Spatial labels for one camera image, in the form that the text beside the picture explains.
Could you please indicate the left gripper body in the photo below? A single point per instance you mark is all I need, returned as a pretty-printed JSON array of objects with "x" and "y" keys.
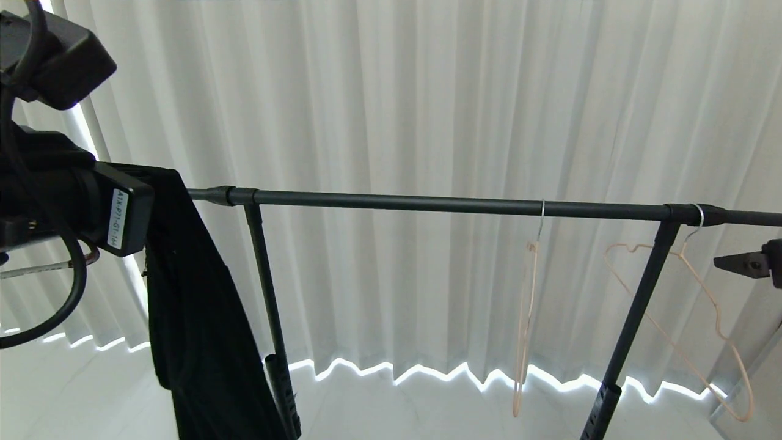
[{"x": 98, "y": 205}]

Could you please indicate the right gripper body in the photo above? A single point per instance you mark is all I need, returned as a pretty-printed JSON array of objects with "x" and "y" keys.
[{"x": 773, "y": 263}]

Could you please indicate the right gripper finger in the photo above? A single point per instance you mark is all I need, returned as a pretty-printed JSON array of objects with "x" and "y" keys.
[{"x": 748, "y": 264}]

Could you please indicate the black short-sleeved shirt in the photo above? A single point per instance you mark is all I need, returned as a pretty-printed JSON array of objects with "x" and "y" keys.
[{"x": 201, "y": 305}]

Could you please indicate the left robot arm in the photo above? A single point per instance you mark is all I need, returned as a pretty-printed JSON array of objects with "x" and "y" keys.
[{"x": 6, "y": 239}]

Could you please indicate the pink clothes hanger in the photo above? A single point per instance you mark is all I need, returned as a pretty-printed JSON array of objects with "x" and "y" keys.
[
  {"x": 533, "y": 246},
  {"x": 743, "y": 420}
]

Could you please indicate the black clothes rack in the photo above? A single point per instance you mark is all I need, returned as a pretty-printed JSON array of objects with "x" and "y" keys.
[{"x": 427, "y": 203}]

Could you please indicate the white curtain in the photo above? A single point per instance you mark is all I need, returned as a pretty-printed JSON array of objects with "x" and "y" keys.
[{"x": 427, "y": 91}]

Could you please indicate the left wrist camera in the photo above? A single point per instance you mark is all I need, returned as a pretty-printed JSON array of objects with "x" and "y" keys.
[{"x": 61, "y": 55}]

